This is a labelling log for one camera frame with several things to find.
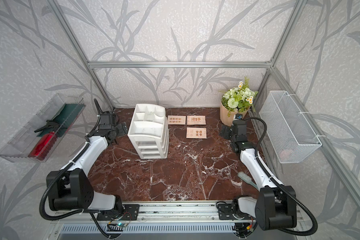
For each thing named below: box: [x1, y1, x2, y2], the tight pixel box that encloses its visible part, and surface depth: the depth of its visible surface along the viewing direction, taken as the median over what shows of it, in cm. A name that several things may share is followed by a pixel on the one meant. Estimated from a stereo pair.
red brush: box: [28, 131, 57, 161], surface depth 60 cm
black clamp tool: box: [34, 119, 60, 133], surface depth 67 cm
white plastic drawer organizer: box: [127, 103, 170, 160], surface depth 84 cm
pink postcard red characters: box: [167, 115, 186, 125], surface depth 115 cm
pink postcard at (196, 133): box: [186, 127, 207, 139], surface depth 107 cm
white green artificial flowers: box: [221, 76, 259, 117], surface depth 88 cm
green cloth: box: [34, 103, 86, 138], surface depth 68 cm
